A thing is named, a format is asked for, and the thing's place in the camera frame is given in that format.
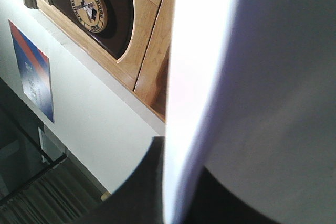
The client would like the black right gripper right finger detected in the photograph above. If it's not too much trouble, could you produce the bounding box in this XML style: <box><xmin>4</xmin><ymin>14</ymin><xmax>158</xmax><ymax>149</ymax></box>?
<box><xmin>183</xmin><ymin>168</ymin><xmax>275</xmax><ymax>224</ymax></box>

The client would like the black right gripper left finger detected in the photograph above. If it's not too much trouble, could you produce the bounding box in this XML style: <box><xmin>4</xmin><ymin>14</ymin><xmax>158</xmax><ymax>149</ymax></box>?
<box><xmin>78</xmin><ymin>136</ymin><xmax>165</xmax><ymax>223</ymax></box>

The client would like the round emblem wooden plaque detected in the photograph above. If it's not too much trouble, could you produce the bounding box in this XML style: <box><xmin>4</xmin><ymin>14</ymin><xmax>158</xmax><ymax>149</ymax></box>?
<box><xmin>36</xmin><ymin>0</ymin><xmax>172</xmax><ymax>118</ymax></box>

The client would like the blue red wall sign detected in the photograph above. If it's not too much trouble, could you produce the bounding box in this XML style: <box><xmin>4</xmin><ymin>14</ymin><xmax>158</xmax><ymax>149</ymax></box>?
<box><xmin>8</xmin><ymin>20</ymin><xmax>55</xmax><ymax>122</ymax></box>

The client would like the white paper sheet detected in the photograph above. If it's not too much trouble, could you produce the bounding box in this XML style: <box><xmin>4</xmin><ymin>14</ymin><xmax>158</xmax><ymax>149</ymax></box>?
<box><xmin>163</xmin><ymin>0</ymin><xmax>335</xmax><ymax>223</ymax></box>

